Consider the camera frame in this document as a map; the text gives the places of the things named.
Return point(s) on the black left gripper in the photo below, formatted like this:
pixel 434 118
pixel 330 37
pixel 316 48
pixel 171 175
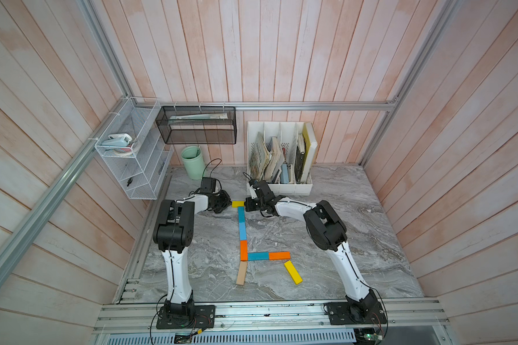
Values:
pixel 226 202

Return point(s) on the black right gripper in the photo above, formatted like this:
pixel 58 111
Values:
pixel 248 205

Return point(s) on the small yellow wooden block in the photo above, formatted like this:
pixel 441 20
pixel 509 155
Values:
pixel 237 204

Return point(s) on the teal wooden block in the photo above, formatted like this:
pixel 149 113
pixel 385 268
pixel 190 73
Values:
pixel 241 214
pixel 257 256

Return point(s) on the light blue wooden block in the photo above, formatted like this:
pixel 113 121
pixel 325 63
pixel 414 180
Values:
pixel 242 231

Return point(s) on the orange wooden block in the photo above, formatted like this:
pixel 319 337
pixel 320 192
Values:
pixel 279 255
pixel 243 251

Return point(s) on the long yellow wooden block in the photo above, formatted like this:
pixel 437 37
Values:
pixel 291 269

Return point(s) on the natural wooden block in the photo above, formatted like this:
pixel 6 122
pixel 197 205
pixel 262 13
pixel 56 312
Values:
pixel 242 270

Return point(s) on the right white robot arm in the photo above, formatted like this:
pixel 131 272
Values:
pixel 329 233

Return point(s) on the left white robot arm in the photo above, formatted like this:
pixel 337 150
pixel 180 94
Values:
pixel 173 233

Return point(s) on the white plastic file organizer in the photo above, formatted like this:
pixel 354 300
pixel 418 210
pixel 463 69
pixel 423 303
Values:
pixel 286 145

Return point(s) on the cream hardcover book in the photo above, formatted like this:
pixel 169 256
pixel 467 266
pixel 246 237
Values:
pixel 311 145

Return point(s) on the illustrated Chinese history book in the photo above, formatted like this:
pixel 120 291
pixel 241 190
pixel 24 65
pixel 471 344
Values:
pixel 259 157

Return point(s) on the mint green plastic cup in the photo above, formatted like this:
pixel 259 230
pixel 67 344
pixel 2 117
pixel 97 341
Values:
pixel 193 161

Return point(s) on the black wire mesh basket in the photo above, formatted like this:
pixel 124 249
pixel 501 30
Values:
pixel 197 125

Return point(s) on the white wire shelf rack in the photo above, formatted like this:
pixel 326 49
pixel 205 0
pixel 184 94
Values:
pixel 141 174

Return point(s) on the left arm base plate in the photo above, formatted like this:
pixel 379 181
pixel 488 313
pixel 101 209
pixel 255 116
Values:
pixel 185 315

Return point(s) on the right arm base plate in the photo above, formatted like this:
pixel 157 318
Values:
pixel 347 313

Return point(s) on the aluminium front rail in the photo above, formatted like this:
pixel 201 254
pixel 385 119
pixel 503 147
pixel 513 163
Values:
pixel 268 315

